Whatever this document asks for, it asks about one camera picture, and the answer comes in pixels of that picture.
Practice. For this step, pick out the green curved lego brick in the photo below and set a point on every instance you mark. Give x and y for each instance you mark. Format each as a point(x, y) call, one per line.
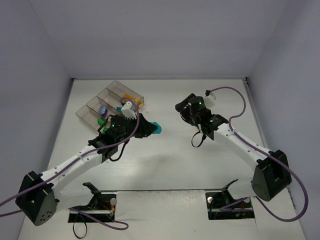
point(100, 121)

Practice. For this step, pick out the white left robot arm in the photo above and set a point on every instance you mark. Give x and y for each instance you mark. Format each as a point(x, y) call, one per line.
point(41, 195)

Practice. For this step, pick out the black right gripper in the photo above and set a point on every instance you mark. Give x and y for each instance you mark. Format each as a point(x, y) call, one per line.
point(182, 107)

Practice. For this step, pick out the purple butterfly lego piece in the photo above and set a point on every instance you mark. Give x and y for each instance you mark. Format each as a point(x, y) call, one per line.
point(103, 111)

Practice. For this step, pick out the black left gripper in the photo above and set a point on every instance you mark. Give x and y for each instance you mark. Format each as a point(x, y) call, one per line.
point(141, 125)

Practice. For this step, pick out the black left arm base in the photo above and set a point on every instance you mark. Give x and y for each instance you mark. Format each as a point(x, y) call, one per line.
point(102, 205)

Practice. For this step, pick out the teal rounded lego brick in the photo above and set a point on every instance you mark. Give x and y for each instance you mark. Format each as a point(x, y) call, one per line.
point(158, 129)

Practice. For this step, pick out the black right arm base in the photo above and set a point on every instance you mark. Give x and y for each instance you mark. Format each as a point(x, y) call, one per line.
point(221, 205)

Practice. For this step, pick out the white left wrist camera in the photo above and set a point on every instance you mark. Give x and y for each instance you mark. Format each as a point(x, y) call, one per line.
point(128, 110)

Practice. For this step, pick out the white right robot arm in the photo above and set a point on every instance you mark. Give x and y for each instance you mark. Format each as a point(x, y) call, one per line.
point(269, 174)

